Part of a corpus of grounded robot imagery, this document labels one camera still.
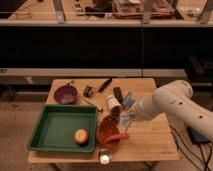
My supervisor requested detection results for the grey blue towel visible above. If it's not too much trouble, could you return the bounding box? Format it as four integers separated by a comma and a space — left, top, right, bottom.
120, 112, 135, 128

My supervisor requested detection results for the green plastic tray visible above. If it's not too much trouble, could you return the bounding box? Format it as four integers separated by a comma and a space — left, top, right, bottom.
28, 105, 98, 153

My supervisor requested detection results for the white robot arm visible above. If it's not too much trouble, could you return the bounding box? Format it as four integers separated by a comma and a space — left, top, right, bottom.
129, 80, 213, 142

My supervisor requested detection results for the black rectangular block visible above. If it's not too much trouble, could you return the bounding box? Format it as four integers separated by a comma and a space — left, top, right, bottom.
113, 87, 123, 103

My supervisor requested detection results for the wooden stick tool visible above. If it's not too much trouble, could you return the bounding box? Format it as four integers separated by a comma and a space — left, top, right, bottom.
83, 97, 103, 112

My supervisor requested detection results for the brown pine cone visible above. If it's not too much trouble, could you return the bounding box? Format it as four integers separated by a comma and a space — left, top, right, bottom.
102, 108, 121, 125

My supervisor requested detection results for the purple bowl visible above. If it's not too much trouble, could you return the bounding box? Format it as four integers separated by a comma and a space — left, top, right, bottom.
54, 84, 78, 104

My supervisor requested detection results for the red bowl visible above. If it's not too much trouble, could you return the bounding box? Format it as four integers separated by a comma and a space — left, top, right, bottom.
96, 123, 119, 150

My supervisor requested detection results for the orange carrot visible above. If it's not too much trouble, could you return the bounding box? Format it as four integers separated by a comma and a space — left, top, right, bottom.
104, 133, 129, 144

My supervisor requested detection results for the wooden table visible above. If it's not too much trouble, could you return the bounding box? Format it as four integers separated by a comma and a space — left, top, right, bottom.
28, 78, 179, 164

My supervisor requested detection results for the red yellow apple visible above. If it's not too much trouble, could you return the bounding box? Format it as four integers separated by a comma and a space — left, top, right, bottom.
74, 129, 89, 145

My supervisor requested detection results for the black foot pedal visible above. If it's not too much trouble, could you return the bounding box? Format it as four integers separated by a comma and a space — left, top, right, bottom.
187, 127, 209, 144

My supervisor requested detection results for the background workbench shelf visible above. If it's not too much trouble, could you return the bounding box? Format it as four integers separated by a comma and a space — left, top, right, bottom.
0, 0, 213, 27

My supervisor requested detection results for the black handled brush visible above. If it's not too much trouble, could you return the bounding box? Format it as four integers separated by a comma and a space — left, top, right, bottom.
82, 78, 113, 98

